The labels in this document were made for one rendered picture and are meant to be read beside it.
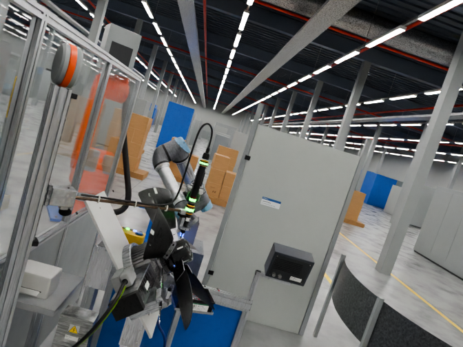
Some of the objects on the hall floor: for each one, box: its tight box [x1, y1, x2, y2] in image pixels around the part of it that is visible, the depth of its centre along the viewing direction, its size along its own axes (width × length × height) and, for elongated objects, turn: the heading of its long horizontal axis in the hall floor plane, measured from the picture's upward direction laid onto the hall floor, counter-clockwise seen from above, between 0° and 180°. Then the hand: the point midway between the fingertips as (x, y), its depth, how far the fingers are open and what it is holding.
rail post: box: [90, 275, 113, 347], centre depth 228 cm, size 4×4×78 cm
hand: (195, 191), depth 181 cm, fingers closed on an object, 4 cm apart
